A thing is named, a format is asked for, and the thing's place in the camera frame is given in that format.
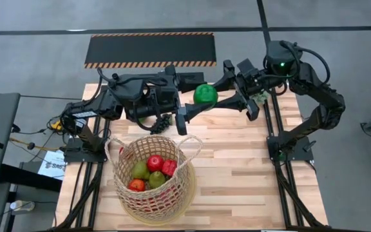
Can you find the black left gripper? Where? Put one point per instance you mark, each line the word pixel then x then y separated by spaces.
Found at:
pixel 166 93

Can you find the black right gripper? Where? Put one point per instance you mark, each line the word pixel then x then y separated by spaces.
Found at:
pixel 251 80

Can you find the green bell pepper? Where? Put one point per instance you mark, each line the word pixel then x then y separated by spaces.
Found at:
pixel 205 94

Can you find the red bell pepper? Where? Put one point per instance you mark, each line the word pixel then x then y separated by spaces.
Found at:
pixel 169 167

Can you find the red apple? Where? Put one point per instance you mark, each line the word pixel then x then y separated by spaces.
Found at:
pixel 155 162

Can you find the yellow-green apple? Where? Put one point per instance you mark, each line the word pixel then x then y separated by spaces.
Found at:
pixel 139 169

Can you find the green pear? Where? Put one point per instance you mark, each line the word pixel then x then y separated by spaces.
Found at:
pixel 156 179

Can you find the orange red round fruit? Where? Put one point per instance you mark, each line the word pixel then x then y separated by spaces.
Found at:
pixel 136 185

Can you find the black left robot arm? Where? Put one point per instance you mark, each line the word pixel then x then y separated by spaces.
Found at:
pixel 89 109

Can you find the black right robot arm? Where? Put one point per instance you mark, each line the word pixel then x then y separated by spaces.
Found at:
pixel 320 93

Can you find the pale green plant in patterned pot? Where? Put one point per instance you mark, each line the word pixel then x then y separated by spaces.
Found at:
pixel 262 97

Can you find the black grape bunch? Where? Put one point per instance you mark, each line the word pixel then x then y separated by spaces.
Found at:
pixel 161 126

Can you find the black floor mat hazard stripes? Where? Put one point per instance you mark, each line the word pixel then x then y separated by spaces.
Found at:
pixel 150 48

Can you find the white printed paper sheet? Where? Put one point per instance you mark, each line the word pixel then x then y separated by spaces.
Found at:
pixel 51 166

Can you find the black beam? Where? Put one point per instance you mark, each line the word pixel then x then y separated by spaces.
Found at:
pixel 27 177

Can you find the small white device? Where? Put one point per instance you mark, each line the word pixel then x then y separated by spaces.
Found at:
pixel 21 205

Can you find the black aluminium table frame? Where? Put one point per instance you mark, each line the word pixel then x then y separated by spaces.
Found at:
pixel 93 193
pixel 266 125

